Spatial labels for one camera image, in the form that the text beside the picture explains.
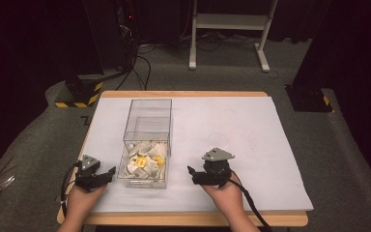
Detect black computer tower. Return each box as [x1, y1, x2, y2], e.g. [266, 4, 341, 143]
[82, 0, 140, 72]

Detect black floor cables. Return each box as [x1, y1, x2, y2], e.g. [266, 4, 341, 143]
[115, 44, 153, 92]

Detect person's left hand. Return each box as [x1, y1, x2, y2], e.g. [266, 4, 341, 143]
[66, 183, 108, 221]

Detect clear plastic drawer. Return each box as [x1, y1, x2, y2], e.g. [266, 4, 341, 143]
[116, 130, 171, 190]

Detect pile of white yellow pieces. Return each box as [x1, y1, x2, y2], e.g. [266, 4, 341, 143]
[126, 141, 169, 180]

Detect person's right hand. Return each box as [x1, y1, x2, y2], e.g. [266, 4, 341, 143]
[202, 179, 245, 221]

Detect black yellow striped stand base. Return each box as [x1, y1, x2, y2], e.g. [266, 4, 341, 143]
[54, 73, 105, 109]

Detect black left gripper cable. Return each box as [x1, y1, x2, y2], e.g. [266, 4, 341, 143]
[60, 160, 82, 218]

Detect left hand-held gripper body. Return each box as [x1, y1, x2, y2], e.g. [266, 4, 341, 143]
[73, 154, 108, 193]

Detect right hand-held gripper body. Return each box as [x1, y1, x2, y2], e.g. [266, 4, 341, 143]
[195, 147, 236, 189]

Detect clear plastic drawer box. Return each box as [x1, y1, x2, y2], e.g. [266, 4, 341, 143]
[123, 98, 174, 159]

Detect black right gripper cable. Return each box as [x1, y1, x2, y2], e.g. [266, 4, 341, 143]
[227, 177, 274, 232]

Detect white metal stand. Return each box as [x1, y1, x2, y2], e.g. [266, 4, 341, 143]
[188, 0, 279, 73]

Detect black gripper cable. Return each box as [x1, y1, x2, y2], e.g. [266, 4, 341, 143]
[227, 177, 274, 232]
[60, 160, 82, 218]

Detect white table sheet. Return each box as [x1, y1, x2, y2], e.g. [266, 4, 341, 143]
[82, 96, 315, 214]

